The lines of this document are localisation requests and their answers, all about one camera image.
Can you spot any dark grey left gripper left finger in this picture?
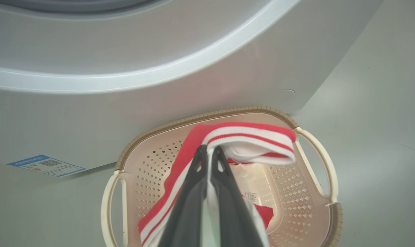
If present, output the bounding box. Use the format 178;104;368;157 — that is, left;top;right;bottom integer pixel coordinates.
158;144;208;247

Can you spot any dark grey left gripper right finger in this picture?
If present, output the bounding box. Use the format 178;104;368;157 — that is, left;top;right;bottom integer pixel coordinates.
211;145;264;247

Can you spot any red and white jersey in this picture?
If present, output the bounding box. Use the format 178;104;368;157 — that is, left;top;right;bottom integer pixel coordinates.
138;122;296;247

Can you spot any cream perforated laundry basket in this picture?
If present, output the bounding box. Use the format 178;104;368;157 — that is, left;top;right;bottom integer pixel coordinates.
101;106;343;247

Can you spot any white front-load washing machine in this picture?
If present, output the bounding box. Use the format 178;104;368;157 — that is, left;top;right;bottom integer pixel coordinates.
0;0;384;172

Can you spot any blue energy label sticker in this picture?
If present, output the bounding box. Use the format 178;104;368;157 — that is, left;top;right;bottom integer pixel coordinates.
7;155;88;178

